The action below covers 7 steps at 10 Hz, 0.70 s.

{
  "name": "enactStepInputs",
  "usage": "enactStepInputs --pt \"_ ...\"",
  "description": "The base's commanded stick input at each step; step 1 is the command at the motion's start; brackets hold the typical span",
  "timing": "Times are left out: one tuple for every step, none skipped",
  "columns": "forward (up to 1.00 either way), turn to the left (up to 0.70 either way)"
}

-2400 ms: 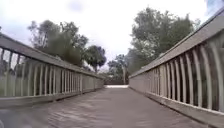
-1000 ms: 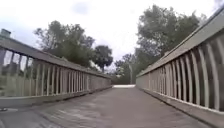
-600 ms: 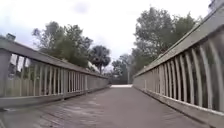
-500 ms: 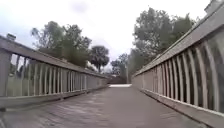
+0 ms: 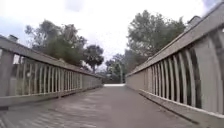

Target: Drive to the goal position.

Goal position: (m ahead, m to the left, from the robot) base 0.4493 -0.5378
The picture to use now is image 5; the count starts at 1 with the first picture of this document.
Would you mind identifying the palm tree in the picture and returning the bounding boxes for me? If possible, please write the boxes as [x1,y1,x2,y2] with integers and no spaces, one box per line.
[82,44,105,74]

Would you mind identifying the pale path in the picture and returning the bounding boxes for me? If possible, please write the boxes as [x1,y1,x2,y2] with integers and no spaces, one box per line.
[103,83,127,88]

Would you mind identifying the grey wooden boardwalk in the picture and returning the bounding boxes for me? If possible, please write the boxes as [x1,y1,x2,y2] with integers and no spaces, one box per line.
[0,85,201,128]

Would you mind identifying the grey wooden railing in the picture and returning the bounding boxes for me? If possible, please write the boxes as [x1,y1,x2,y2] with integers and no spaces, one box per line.
[125,1,224,128]
[0,34,104,108]

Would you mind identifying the large green tree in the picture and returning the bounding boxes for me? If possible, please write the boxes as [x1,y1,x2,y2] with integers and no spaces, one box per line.
[23,19,88,69]
[123,9,188,73]

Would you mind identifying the group of trees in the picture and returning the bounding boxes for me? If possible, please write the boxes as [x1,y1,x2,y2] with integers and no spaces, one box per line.
[96,53,129,85]

